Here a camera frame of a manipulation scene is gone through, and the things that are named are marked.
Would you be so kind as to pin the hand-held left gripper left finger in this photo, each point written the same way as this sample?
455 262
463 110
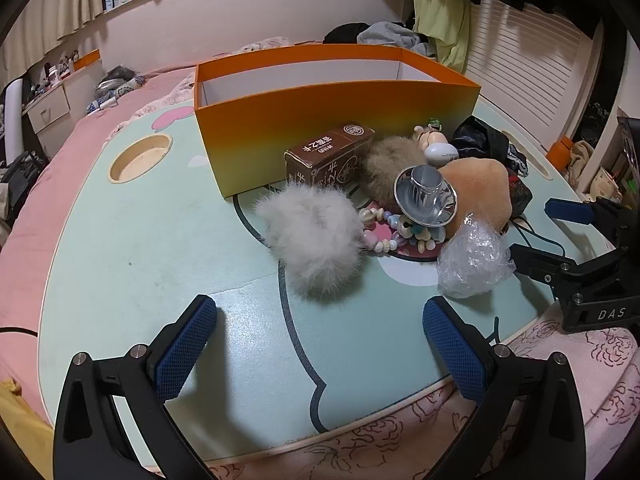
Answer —
185 345

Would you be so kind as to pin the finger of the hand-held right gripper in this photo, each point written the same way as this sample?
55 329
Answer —
540 265
567 210

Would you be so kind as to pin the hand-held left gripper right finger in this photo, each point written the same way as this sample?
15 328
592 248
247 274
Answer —
455 350

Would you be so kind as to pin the clear plastic bag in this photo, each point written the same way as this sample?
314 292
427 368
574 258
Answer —
475 260

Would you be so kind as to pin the orange plush toy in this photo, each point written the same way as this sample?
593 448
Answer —
480 185

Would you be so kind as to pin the black fabric pouch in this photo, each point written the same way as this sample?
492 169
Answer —
475 137

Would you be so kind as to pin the white egg-shaped toy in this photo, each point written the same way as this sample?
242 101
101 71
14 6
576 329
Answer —
442 153

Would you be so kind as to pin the small beige doll figure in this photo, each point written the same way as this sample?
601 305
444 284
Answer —
429 135

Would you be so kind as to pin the grey-white fur pompom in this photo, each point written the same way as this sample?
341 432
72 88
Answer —
310 240

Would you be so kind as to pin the brown fur pompom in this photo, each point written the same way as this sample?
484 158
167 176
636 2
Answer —
385 165

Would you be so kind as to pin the brown carton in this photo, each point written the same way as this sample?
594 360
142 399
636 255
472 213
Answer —
325 160

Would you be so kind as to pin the orange cardboard box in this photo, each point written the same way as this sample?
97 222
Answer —
300 120

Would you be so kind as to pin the white floral mug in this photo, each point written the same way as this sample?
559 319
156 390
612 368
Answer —
606 185

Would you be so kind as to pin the cream cloth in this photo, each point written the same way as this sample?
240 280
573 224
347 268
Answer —
585 160

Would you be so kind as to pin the orange bin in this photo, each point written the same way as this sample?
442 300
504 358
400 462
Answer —
561 150

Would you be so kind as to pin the mint printed lap table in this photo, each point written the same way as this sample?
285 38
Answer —
150 260

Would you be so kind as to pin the white louvered door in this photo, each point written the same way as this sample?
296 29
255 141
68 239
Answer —
530 60

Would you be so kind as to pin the yellow cloth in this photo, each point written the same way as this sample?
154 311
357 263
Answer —
20 410

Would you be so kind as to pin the pink bed sheet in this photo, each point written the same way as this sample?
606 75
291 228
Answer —
50 185

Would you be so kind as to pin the yellow-green hanging cloth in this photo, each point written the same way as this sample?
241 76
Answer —
440 20

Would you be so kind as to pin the black bag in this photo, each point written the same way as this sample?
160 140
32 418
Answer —
22 170

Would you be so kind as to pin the grey hoodie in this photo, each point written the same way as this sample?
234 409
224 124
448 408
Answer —
395 37

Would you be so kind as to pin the beige rabbit print blanket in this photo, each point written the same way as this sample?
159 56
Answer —
170 92

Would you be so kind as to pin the blue white patterned cloth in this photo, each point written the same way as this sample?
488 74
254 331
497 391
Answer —
117 87

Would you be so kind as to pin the white nightstand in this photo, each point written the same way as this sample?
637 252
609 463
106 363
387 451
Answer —
47 110

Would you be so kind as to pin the black garment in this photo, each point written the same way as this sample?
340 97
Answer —
350 32

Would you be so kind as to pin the white rolled tube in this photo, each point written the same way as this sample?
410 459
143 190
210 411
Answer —
14 110

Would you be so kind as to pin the small orange box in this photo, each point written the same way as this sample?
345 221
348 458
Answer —
86 60

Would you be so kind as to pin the beige curtain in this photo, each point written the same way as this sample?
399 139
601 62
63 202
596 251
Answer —
50 0

